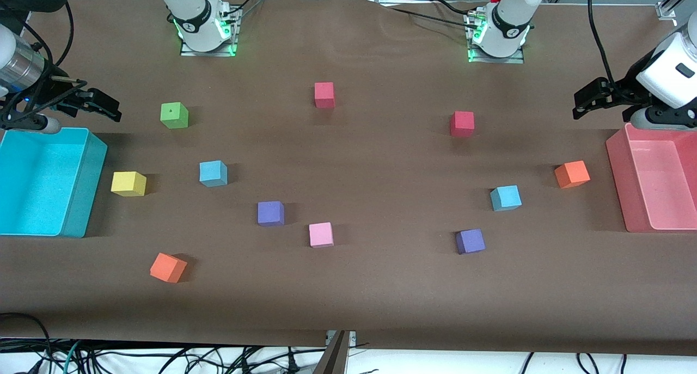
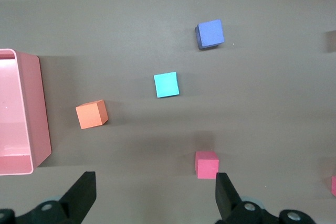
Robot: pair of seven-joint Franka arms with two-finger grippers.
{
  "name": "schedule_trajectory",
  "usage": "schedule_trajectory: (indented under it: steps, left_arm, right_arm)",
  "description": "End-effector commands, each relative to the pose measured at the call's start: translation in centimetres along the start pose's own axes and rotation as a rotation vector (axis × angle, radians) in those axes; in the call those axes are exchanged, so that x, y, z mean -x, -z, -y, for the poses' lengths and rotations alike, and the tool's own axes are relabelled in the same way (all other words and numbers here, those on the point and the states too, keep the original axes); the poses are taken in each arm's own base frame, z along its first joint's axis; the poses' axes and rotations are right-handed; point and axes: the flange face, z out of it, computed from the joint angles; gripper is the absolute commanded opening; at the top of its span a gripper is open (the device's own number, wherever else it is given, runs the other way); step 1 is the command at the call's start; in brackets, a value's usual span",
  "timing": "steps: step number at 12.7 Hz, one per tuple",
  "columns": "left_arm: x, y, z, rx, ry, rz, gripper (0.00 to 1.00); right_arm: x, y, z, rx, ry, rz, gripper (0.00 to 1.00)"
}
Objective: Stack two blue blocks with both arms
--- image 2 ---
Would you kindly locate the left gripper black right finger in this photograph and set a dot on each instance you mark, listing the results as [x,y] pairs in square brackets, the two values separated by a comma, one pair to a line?
[231,208]

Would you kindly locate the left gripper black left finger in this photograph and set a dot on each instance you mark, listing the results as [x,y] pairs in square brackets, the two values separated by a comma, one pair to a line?
[73,203]

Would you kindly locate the light blue foam block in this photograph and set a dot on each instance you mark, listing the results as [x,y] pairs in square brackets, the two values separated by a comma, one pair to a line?
[166,85]

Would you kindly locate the red foam block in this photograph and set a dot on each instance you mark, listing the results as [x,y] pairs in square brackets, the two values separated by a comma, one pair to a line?
[334,186]
[207,167]

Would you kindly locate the orange foam block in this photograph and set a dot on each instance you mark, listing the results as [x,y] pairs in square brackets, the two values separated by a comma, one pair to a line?
[90,115]

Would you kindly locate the pink plastic bin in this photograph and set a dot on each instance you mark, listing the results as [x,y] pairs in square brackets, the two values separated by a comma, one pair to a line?
[15,103]

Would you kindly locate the purple foam block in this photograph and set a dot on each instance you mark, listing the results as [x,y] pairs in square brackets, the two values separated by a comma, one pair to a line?
[210,33]

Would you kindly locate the brown table cloth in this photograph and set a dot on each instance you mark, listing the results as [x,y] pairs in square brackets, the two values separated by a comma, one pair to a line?
[131,11]

